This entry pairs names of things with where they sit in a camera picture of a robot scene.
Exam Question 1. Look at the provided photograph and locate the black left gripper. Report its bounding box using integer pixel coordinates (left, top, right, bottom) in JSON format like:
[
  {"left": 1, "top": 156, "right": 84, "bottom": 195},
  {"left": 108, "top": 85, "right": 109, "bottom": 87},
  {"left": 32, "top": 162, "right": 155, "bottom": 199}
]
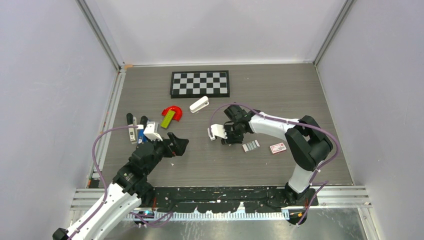
[{"left": 144, "top": 132, "right": 188, "bottom": 175}]

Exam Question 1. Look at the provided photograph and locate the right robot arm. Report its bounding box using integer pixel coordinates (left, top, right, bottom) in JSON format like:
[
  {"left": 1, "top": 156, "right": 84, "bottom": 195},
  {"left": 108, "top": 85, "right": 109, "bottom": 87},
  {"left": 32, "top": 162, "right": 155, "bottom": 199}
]
[{"left": 208, "top": 104, "right": 334, "bottom": 205}]

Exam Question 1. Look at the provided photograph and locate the blue stapler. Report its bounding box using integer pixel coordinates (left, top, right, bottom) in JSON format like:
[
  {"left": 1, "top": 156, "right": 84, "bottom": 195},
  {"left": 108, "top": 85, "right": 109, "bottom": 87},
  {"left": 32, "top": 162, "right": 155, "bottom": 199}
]
[{"left": 137, "top": 115, "right": 149, "bottom": 144}]

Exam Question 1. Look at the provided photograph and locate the black and white stapler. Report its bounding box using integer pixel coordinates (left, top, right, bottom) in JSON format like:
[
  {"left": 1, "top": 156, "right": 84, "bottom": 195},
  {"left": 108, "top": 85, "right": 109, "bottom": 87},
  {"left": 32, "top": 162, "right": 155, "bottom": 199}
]
[{"left": 126, "top": 112, "right": 138, "bottom": 144}]

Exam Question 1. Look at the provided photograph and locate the green lego brick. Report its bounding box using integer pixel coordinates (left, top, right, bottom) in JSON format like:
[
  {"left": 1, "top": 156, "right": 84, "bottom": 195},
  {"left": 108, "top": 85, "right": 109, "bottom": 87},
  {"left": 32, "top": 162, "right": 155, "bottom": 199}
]
[{"left": 160, "top": 110, "right": 176, "bottom": 129}]

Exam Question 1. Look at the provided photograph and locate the red arch toy block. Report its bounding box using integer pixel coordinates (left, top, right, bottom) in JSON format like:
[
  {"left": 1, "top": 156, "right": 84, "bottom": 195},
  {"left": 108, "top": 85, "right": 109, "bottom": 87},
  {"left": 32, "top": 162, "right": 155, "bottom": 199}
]
[{"left": 161, "top": 105, "right": 183, "bottom": 122}]

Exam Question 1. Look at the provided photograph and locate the red white staple box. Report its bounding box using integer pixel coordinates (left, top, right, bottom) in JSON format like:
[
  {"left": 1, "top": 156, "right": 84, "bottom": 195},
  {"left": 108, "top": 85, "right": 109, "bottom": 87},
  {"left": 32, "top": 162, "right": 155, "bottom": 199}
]
[{"left": 269, "top": 142, "right": 287, "bottom": 155}]

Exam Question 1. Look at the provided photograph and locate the checkerboard calibration board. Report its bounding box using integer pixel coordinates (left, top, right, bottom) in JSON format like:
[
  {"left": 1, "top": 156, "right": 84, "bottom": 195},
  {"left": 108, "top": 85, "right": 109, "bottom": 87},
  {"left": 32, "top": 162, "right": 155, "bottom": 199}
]
[{"left": 169, "top": 70, "right": 231, "bottom": 99}]

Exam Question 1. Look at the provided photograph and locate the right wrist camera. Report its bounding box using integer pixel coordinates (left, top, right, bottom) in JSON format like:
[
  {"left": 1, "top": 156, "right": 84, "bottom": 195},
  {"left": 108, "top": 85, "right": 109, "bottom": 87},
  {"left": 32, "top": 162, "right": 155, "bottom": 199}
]
[{"left": 207, "top": 124, "right": 228, "bottom": 141}]

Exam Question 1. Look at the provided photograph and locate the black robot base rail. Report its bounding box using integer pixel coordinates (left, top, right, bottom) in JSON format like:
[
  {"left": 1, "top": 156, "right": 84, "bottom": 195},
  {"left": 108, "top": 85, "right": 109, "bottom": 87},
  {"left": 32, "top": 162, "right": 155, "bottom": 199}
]
[{"left": 128, "top": 186, "right": 318, "bottom": 214}]

